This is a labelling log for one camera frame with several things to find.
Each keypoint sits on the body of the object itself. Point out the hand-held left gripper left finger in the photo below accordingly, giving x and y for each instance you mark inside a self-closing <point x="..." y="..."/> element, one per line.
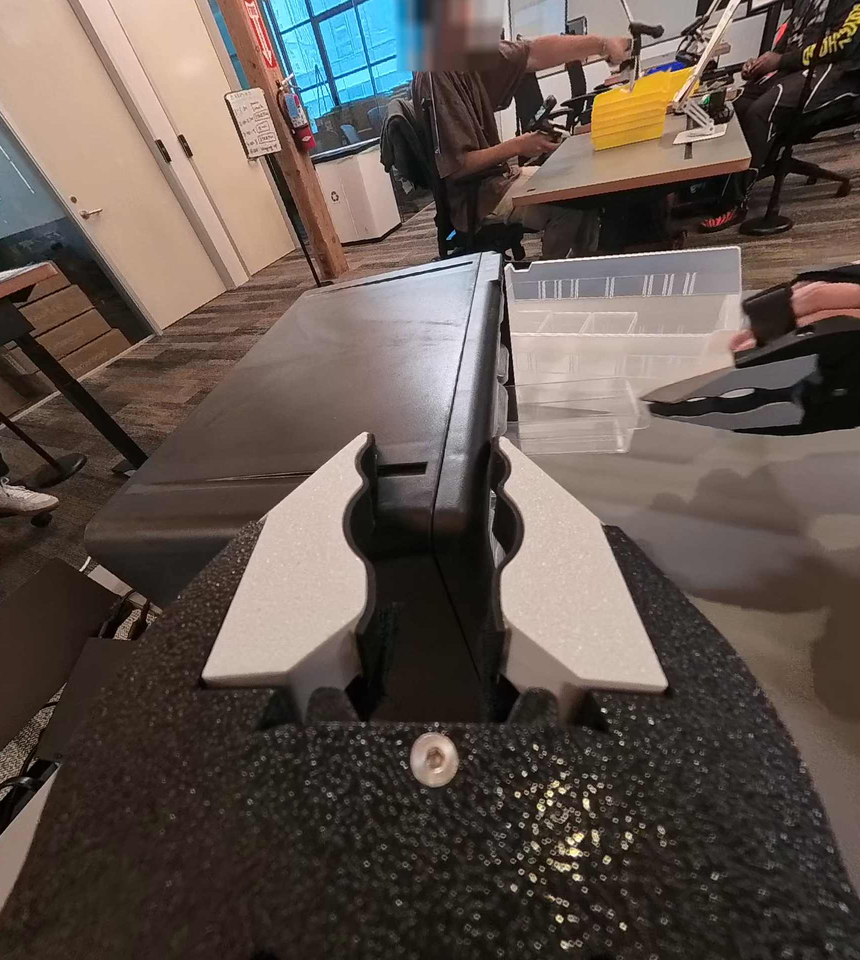
<point x="295" y="592"/>

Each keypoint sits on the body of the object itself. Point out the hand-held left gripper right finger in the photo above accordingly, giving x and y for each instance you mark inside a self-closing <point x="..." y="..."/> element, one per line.
<point x="580" y="600"/>

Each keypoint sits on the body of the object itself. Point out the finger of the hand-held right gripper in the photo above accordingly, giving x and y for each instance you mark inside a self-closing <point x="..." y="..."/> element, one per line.
<point x="760" y="418"/>
<point x="760" y="375"/>

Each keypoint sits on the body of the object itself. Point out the small clear plastic drawer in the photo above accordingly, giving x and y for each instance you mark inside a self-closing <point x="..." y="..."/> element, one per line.
<point x="580" y="420"/>
<point x="614" y="322"/>

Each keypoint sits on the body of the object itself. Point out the large clear plastic bin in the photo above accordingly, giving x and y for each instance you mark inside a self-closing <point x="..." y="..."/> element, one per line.
<point x="625" y="277"/>

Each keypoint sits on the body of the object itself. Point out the black drawer cabinet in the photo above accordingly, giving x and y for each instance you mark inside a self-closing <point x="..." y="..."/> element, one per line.
<point x="362" y="375"/>

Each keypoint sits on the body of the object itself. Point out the rows of clear cabinet drawers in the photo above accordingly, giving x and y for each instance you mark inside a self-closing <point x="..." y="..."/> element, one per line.
<point x="502" y="375"/>

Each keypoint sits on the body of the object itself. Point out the white recycling cabinet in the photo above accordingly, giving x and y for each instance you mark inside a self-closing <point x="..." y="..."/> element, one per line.
<point x="355" y="195"/>

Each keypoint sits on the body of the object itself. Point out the person's right hand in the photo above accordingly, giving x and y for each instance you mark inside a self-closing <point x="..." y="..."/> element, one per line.
<point x="827" y="300"/>

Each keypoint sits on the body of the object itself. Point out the black office chair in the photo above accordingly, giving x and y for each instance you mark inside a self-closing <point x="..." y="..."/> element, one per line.
<point x="542" y="90"/>
<point x="415" y="202"/>
<point x="820" y="150"/>

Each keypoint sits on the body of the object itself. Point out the wood-edged work table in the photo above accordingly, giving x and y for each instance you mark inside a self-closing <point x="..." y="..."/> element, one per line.
<point x="625" y="169"/>

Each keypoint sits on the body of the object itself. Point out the dark brown labelled box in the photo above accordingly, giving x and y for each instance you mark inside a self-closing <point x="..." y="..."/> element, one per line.
<point x="17" y="652"/>

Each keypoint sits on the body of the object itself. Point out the blue plastic bin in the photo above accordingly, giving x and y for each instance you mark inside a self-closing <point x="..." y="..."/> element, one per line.
<point x="659" y="69"/>

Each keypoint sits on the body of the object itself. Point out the dark jacket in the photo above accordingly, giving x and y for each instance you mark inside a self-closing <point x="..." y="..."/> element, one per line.
<point x="407" y="142"/>

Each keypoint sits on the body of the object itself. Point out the white sign on stand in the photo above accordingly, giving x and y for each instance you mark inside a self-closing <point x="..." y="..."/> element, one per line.
<point x="252" y="124"/>

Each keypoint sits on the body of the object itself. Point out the red fire extinguisher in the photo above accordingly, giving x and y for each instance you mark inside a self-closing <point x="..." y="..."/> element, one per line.
<point x="298" y="112"/>

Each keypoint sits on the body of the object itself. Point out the white door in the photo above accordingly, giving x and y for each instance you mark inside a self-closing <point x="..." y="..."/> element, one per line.
<point x="62" y="112"/>
<point x="212" y="112"/>

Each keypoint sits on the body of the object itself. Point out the red arrow sign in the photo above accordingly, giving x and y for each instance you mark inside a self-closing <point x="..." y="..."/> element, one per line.
<point x="259" y="37"/>

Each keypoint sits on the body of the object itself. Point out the white angled frame stand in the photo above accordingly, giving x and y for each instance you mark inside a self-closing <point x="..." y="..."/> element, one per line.
<point x="702" y="133"/>

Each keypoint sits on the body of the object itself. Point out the wooden support post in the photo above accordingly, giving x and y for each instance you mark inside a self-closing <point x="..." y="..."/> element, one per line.
<point x="302" y="187"/>

